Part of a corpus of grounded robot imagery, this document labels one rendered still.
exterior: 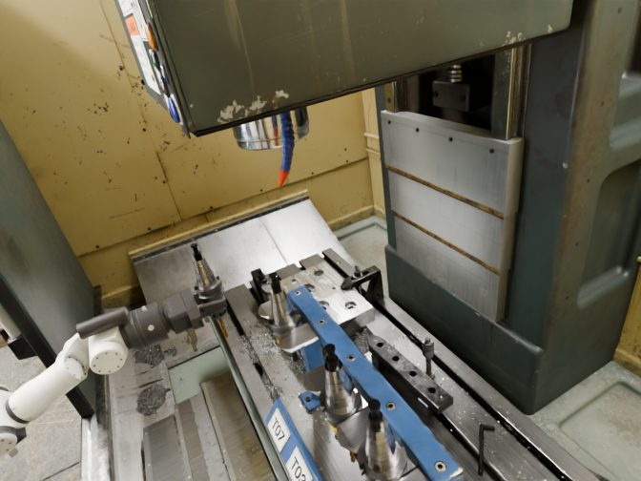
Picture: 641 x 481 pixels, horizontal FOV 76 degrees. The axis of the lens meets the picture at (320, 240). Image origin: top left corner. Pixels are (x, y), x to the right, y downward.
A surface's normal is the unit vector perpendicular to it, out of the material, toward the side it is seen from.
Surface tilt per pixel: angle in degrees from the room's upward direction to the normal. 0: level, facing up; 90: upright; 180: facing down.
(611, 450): 0
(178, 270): 24
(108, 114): 90
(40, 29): 90
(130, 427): 17
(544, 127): 90
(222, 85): 90
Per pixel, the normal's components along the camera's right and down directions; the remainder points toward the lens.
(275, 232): 0.04, -0.62
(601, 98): 0.45, 0.39
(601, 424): -0.16, -0.85
